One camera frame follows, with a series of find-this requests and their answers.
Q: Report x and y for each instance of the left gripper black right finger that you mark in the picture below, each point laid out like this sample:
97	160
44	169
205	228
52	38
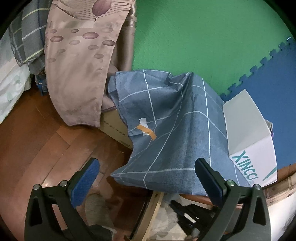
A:
243	212

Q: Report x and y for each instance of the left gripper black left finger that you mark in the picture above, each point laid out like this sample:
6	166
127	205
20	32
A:
41	222

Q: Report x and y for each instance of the grey white underwear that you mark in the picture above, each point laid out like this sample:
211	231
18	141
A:
270	127

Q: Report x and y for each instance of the wooden nightstand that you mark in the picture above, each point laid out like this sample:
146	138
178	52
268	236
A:
197	198

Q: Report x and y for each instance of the white XINCCI shoe box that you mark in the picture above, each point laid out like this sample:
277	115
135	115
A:
250	145

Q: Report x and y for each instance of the orange tape strip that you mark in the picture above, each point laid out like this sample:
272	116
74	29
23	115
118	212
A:
147	131

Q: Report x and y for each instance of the blue checked cloth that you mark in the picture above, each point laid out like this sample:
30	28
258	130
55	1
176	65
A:
186	115

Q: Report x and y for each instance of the cardboard box on floor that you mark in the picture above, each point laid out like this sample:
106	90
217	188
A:
112	125

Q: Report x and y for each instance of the white patterned sheet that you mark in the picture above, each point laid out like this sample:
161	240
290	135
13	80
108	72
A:
14	79

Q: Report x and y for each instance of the pink floral curtain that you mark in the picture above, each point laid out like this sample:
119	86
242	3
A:
86	43

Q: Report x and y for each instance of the grey plaid bedding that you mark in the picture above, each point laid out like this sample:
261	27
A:
27	33

